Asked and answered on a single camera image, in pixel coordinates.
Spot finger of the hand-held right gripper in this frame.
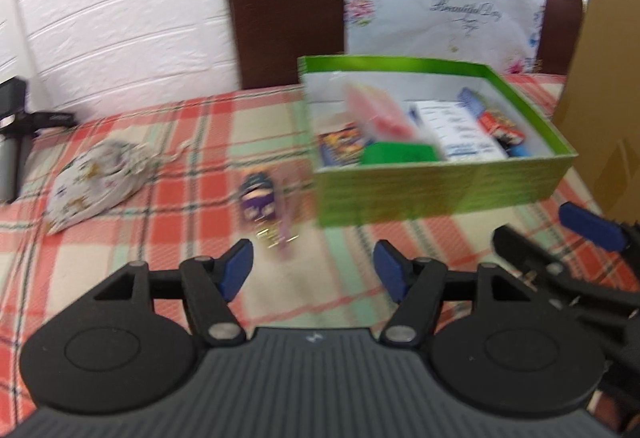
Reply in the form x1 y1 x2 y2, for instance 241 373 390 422
559 202 640 263
492 224 591 307

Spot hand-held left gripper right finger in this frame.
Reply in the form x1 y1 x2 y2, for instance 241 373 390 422
372 239 532 346

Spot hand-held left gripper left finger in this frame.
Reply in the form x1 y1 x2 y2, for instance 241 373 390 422
92 238 255 346

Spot green cardboard box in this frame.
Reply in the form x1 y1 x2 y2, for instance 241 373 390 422
297 55 580 227

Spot small green box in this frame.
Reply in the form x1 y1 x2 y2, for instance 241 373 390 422
359 141 443 166

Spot red and white box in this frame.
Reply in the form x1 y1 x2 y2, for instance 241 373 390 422
477 110 526 143

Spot white and blue box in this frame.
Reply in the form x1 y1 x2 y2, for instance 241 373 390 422
407 100 506 162

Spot colourful card packet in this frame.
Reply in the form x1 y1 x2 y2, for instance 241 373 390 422
318 123 368 167

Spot small dark blue box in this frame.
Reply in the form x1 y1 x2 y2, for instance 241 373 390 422
457 88 488 119

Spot pink plastic packet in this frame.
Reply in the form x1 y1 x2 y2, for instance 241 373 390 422
345 82 418 143

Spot gold paper clips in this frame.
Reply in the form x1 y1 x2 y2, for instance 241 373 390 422
255 227 301 251

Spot purple packet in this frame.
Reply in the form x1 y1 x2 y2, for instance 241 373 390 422
237 170 281 225

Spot brown cardboard sheet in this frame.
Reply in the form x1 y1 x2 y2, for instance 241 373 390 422
551 0 640 219

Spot plaid tablecloth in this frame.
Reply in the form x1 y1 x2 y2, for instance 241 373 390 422
0 72 640 438

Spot black device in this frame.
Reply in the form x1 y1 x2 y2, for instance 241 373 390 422
0 76 77 205

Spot floral white pillow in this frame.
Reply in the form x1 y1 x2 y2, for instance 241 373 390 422
337 0 548 74

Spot printed drawstring pouch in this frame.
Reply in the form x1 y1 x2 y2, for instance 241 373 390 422
47 139 193 235

